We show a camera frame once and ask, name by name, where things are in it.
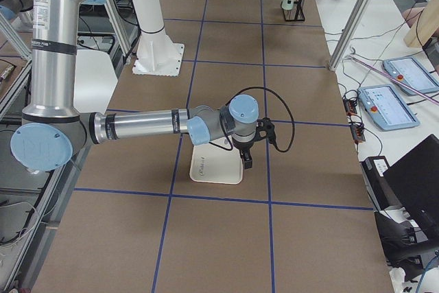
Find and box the blue teach pendant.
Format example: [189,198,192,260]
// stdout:
[358,84,420,131]
[383,56,438,94]

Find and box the black wire cup rack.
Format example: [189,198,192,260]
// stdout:
[282,0,305,22]

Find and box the cream rabbit tray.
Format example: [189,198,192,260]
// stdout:
[189,144,244,185]

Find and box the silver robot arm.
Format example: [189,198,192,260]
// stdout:
[10,0,274,172]

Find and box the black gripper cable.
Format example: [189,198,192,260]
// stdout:
[219,86,296,153]

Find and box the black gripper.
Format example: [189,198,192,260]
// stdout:
[237,117,276,169]

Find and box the green cup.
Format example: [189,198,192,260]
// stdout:
[281,0,294,11]

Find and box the near blue teach pendant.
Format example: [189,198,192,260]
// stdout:
[358,84,420,131]

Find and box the white pedestal column base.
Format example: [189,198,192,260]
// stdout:
[132,0,185,77]

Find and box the far blue teach pendant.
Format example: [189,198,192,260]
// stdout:
[383,56,438,94]

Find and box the black laptop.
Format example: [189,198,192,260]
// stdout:
[383,134,438,238]

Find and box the aluminium frame post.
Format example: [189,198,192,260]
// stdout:
[329,0,370,71]

